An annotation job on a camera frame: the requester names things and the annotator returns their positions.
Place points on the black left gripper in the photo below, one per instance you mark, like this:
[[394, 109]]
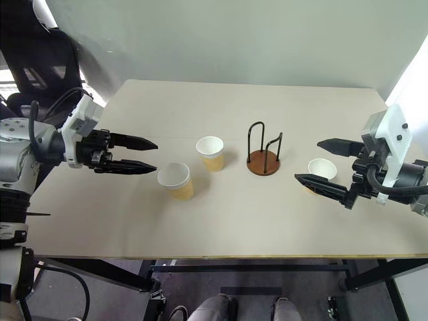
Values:
[[94, 150]]

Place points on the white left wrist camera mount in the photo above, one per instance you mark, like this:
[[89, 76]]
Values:
[[80, 121]]

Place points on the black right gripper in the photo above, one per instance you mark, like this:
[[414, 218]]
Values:
[[362, 174]]

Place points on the black metal table frame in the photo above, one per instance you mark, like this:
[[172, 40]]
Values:
[[234, 271]]

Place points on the tan ribbed paper cup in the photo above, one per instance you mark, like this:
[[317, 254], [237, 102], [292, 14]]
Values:
[[210, 152], [176, 180], [323, 168]]

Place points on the black mesh office chair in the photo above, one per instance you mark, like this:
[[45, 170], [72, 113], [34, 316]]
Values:
[[36, 63]]

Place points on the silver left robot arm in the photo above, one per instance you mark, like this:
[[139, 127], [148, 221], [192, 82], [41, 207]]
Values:
[[16, 147]]

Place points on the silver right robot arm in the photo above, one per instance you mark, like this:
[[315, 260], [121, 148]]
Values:
[[413, 184]]

